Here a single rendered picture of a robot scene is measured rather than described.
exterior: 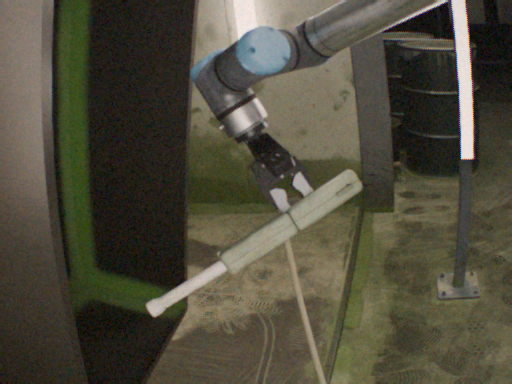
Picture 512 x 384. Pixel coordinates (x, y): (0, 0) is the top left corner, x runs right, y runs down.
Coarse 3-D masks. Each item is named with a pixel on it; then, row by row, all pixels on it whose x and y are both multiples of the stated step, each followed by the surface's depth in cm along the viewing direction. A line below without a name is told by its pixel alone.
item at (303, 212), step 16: (336, 176) 103; (352, 176) 100; (320, 192) 100; (336, 192) 99; (352, 192) 100; (304, 208) 99; (320, 208) 99; (272, 224) 98; (288, 224) 99; (304, 224) 99; (240, 240) 99; (256, 240) 98; (272, 240) 98; (224, 256) 97; (240, 256) 98; (256, 256) 98; (208, 272) 98; (176, 288) 98; (192, 288) 97; (160, 304) 96
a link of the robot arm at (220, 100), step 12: (204, 60) 97; (192, 72) 99; (204, 72) 97; (204, 84) 98; (216, 84) 96; (204, 96) 100; (216, 96) 98; (228, 96) 98; (240, 96) 98; (252, 96) 100; (216, 108) 100; (228, 108) 99
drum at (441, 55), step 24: (408, 48) 299; (432, 48) 286; (408, 72) 308; (432, 72) 293; (408, 96) 316; (432, 96) 299; (456, 96) 295; (408, 120) 325; (432, 120) 306; (456, 120) 300; (408, 144) 334; (432, 144) 312; (456, 144) 306; (408, 168) 341; (432, 168) 318; (456, 168) 313
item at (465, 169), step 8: (464, 160) 182; (464, 168) 183; (464, 176) 184; (464, 184) 186; (464, 192) 187; (464, 200) 188; (464, 208) 189; (464, 216) 191; (464, 224) 192; (464, 232) 193; (464, 240) 194; (456, 248) 199; (464, 248) 196; (456, 256) 199; (464, 256) 197; (456, 264) 200; (464, 264) 198; (456, 272) 201; (464, 272) 200; (456, 280) 202
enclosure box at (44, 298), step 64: (0, 0) 53; (64, 0) 109; (128, 0) 110; (192, 0) 107; (0, 64) 57; (64, 64) 117; (128, 64) 117; (192, 64) 112; (0, 128) 60; (64, 128) 124; (128, 128) 123; (0, 192) 65; (64, 192) 130; (128, 192) 130; (0, 256) 70; (64, 256) 134; (128, 256) 139; (0, 320) 76; (64, 320) 71; (128, 320) 133
